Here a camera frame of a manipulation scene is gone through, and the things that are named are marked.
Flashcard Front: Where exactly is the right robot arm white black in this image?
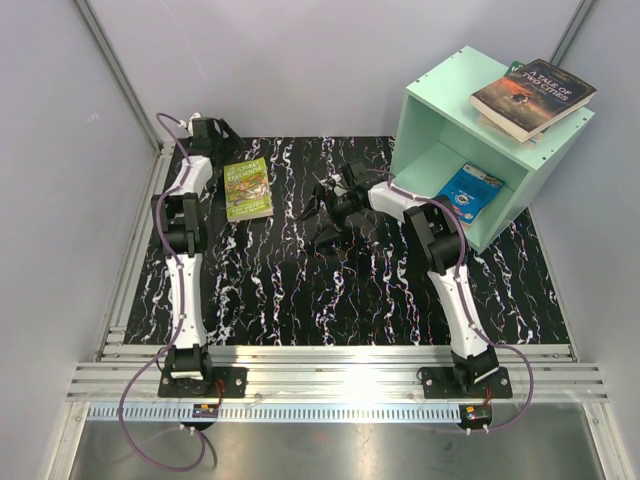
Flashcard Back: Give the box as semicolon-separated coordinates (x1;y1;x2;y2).
296;161;499;397

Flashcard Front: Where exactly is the aluminium corner post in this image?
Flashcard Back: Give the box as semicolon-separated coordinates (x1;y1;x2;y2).
548;0;600;76
71;0;163;154

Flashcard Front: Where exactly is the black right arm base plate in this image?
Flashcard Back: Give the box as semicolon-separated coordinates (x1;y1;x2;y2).
416;367;513;400

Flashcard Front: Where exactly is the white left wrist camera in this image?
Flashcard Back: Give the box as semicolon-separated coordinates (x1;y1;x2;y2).
178;112;202;132

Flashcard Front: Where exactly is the right aluminium corner post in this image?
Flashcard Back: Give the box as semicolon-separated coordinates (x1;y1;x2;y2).
548;0;600;76

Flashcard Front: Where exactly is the aluminium rail frame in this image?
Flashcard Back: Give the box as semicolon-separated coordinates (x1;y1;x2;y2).
47;142;626;480

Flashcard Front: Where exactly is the orange 130-storey treehouse book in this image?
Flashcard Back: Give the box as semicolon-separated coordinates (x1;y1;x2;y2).
438;163;504;226

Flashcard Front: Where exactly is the green 104-storey treehouse book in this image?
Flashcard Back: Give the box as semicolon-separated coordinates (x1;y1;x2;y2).
504;61;525;78

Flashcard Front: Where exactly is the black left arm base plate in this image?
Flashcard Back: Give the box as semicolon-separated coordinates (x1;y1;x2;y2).
158;366;249;399

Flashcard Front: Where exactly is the dark tale of two cities book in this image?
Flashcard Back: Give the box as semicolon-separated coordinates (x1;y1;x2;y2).
469;59;597;143

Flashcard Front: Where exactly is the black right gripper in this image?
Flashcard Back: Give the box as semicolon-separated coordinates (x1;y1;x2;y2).
296;186;363;247

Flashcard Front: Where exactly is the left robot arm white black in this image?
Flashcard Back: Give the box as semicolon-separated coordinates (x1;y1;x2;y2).
151;112;243;398

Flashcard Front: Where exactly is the mint green open cabinet box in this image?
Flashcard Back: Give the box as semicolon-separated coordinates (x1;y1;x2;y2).
391;46;594;252

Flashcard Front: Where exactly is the lime green 65-storey treehouse book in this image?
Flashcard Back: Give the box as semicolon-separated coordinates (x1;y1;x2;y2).
223;158;273;222

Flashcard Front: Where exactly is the slotted white cable duct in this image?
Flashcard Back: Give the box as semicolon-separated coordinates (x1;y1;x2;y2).
88;402;461;424

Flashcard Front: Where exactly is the left aluminium corner post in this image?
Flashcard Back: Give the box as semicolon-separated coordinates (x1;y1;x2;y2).
71;0;163;154

